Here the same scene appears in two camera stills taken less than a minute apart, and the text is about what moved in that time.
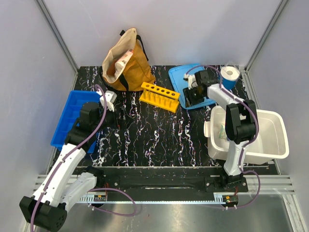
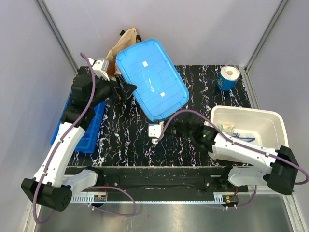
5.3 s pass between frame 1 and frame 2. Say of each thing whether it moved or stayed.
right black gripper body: moved
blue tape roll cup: stayed
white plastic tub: stayed
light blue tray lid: moved
